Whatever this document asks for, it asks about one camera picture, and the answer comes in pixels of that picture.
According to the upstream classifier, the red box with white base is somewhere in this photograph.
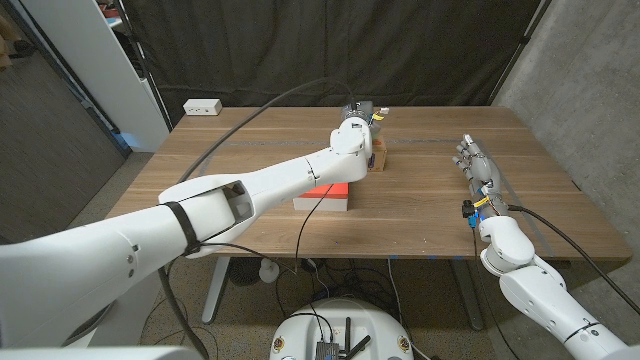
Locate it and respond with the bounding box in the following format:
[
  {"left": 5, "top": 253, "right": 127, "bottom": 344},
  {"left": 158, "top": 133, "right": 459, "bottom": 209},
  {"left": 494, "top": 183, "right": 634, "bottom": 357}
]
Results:
[{"left": 292, "top": 182, "right": 350, "bottom": 212}]

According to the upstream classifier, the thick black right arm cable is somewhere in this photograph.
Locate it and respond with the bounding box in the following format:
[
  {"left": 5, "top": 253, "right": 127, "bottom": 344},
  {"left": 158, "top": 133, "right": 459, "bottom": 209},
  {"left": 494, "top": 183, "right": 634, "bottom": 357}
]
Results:
[{"left": 506, "top": 203, "right": 640, "bottom": 317}]

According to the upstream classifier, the grey table leg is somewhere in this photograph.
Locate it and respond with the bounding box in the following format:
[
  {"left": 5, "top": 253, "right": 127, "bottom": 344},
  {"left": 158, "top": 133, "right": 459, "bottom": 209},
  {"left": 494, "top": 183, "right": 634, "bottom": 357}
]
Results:
[{"left": 448, "top": 259, "right": 485, "bottom": 332}]

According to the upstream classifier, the white cabinet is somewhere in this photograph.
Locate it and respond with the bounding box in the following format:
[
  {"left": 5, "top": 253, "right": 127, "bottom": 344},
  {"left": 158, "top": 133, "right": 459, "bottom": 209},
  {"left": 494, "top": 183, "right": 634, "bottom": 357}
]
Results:
[{"left": 19, "top": 0, "right": 171, "bottom": 154}]

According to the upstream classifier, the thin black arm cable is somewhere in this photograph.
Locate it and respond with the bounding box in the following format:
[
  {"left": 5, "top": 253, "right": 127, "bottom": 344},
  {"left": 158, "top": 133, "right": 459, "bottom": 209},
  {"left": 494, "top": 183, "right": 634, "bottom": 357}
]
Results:
[
  {"left": 197, "top": 183, "right": 335, "bottom": 275},
  {"left": 471, "top": 227, "right": 511, "bottom": 360}
]

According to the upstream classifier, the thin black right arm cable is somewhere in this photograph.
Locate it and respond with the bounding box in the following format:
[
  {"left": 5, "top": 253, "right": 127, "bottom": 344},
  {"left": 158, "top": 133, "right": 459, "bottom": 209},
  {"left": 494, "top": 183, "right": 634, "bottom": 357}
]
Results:
[{"left": 471, "top": 227, "right": 511, "bottom": 360}]

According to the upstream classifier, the white power outlet box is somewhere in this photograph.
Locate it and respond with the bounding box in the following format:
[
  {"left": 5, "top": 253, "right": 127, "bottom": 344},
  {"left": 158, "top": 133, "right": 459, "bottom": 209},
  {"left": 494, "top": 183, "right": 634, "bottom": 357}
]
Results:
[{"left": 182, "top": 98, "right": 223, "bottom": 117}]

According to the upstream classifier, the wooden box with slots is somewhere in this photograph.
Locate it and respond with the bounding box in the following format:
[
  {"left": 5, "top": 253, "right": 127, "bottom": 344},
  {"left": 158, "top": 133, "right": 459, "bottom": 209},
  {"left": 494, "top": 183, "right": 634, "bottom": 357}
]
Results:
[{"left": 367, "top": 135, "right": 389, "bottom": 173}]

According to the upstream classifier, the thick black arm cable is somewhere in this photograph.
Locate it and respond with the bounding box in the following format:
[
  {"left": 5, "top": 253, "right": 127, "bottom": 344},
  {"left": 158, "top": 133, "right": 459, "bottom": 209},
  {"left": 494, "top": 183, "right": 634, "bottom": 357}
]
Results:
[
  {"left": 157, "top": 77, "right": 357, "bottom": 360},
  {"left": 506, "top": 203, "right": 640, "bottom": 317}
]

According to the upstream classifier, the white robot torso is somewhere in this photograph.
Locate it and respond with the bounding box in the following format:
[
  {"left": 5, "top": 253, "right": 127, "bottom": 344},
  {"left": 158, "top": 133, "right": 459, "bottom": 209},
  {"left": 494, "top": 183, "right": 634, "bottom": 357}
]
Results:
[{"left": 269, "top": 298, "right": 415, "bottom": 360}]

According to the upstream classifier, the black radio with antennas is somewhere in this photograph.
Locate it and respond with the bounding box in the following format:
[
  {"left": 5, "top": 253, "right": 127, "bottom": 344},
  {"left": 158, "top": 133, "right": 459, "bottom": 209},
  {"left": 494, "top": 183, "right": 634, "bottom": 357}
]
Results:
[{"left": 314, "top": 316, "right": 373, "bottom": 360}]

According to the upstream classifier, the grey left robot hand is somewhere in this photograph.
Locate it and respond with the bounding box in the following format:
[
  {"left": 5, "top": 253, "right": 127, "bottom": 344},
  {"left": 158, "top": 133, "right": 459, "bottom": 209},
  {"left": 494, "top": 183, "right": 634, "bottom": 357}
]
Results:
[{"left": 341, "top": 100, "right": 390, "bottom": 147}]

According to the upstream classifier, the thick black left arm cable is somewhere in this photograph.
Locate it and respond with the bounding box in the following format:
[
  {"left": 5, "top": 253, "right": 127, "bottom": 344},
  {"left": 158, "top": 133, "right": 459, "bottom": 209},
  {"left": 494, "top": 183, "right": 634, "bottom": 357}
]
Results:
[{"left": 157, "top": 77, "right": 357, "bottom": 360}]

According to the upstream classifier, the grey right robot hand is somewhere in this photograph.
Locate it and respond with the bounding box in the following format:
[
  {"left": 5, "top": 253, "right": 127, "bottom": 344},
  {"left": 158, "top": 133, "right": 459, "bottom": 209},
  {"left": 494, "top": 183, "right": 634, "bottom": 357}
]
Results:
[{"left": 452, "top": 133, "right": 509, "bottom": 219}]

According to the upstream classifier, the small white fan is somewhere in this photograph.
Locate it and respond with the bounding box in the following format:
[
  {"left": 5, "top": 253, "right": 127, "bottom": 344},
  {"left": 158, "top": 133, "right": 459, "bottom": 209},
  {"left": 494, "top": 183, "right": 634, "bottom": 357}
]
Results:
[{"left": 258, "top": 257, "right": 281, "bottom": 285}]

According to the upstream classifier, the black backdrop curtain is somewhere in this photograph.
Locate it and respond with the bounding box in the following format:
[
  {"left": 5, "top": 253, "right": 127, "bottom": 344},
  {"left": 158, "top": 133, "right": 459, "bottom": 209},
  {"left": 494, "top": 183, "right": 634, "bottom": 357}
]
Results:
[{"left": 119, "top": 0, "right": 544, "bottom": 126}]

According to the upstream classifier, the white floor cable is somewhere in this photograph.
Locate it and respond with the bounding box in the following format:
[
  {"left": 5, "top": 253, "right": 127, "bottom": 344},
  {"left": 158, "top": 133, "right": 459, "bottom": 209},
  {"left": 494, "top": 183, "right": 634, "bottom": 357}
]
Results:
[{"left": 386, "top": 258, "right": 432, "bottom": 360}]

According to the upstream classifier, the black backdrop stand pole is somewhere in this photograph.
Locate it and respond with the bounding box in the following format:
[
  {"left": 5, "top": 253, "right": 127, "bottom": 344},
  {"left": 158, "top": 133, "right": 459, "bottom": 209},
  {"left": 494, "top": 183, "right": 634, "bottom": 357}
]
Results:
[
  {"left": 113, "top": 0, "right": 174, "bottom": 133},
  {"left": 486, "top": 0, "right": 554, "bottom": 106}
]

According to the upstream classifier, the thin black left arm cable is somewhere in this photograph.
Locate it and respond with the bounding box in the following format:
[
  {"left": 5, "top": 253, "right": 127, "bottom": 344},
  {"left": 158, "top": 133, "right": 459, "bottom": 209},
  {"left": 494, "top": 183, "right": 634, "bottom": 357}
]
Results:
[{"left": 197, "top": 183, "right": 335, "bottom": 275}]

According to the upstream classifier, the white table leg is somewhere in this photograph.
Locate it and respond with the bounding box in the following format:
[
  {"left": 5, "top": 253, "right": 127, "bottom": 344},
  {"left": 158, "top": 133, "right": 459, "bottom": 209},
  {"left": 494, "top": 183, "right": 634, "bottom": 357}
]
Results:
[{"left": 201, "top": 256, "right": 232, "bottom": 325}]

